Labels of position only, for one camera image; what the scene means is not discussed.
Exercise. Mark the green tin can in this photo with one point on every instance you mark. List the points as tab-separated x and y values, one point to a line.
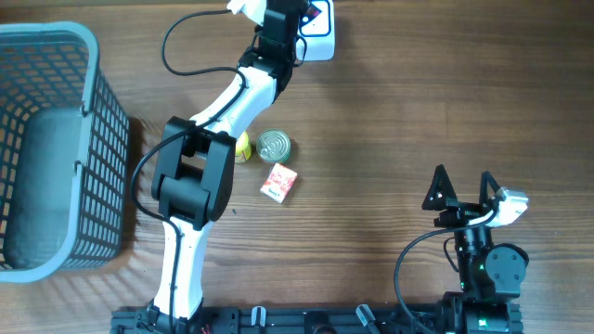
273	146

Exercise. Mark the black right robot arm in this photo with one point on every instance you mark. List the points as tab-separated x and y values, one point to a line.
490	275

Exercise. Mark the yellow lidded jar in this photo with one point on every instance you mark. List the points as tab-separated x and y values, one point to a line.
243	148

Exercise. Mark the white barcode scanner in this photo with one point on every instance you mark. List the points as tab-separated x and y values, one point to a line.
317	37

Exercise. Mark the red white small carton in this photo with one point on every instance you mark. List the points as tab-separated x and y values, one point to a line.
279	183

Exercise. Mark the grey plastic basket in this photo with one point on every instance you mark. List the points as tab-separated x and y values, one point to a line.
64	153

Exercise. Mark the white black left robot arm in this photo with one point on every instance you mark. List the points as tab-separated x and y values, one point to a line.
193	178

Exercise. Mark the dark snack packet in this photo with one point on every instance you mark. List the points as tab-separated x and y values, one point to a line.
310	11

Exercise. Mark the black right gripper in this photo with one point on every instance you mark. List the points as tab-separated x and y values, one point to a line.
460	211

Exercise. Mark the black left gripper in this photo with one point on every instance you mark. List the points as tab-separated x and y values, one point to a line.
261	29

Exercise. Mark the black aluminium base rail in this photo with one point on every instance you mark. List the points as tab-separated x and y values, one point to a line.
315	320

